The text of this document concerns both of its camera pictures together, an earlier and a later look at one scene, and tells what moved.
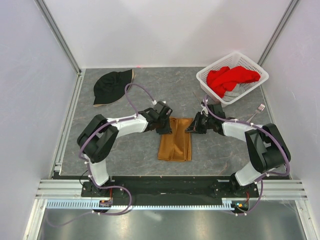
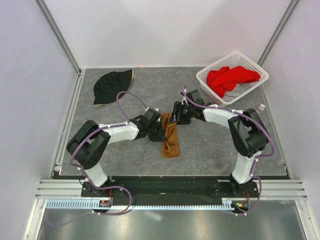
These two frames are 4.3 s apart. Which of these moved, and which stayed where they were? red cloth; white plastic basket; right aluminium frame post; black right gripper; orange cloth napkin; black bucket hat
Moved: black right gripper; orange cloth napkin
Stayed: red cloth; black bucket hat; right aluminium frame post; white plastic basket
